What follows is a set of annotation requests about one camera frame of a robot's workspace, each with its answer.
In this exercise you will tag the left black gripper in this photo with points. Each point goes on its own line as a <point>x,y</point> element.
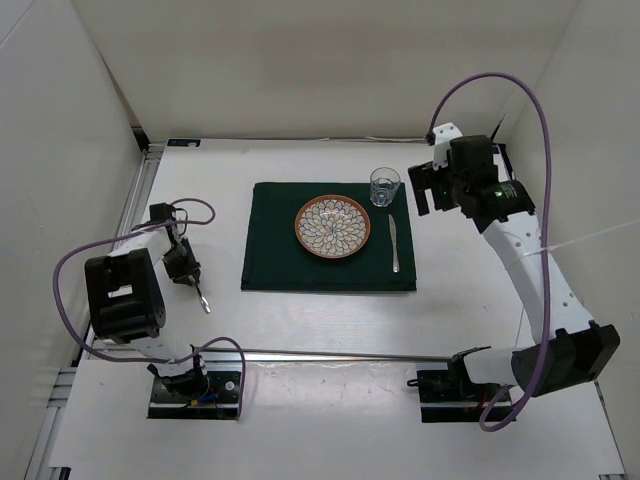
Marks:
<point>192,267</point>

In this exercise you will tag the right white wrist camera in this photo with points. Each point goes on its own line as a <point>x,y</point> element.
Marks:
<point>439,138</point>

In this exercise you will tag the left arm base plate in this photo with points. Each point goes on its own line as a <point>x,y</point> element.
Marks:
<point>213,389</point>

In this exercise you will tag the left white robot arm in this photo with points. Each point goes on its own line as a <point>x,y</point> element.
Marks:
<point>127,307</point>

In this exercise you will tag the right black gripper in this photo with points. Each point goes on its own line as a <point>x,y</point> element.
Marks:
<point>423,178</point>

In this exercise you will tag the silver fork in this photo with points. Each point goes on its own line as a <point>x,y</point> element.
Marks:
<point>203,301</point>

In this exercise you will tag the silver knife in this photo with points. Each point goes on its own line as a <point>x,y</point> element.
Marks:
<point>393,237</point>

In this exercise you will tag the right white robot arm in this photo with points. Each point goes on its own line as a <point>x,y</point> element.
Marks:
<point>569,348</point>

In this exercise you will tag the white zip tie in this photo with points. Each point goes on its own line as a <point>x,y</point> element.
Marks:
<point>583,238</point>

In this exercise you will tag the clear drinking glass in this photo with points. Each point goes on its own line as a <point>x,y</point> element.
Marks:
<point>384,183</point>

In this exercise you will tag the orange patterned plate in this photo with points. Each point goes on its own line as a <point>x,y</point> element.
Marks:
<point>332,226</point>

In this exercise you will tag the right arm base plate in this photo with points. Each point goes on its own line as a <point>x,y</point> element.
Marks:
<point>441,401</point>

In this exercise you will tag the dark green cloth napkin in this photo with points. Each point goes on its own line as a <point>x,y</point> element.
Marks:
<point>276,261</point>

